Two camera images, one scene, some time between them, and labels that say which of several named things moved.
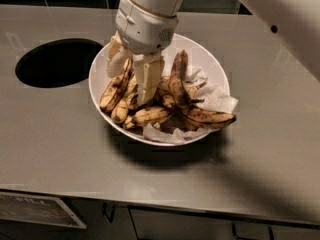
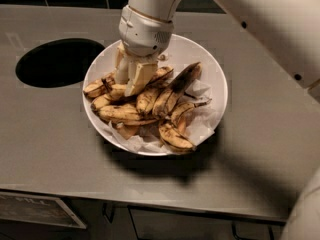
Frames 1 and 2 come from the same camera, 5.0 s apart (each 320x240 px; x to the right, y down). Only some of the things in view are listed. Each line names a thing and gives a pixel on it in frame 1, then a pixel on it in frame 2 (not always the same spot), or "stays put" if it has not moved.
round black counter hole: x=58 y=63 stays put
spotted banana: x=114 y=87 -> x=100 y=87
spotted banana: x=208 y=118 -> x=173 y=139
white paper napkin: x=212 y=100 -> x=149 y=140
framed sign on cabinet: x=37 y=209 stays put
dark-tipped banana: x=178 y=93 -> x=165 y=98
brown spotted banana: x=164 y=95 -> x=184 y=106
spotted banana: x=147 y=116 -> x=124 y=114
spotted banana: x=119 y=111 -> x=115 y=92
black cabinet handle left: x=105 y=214 stays put
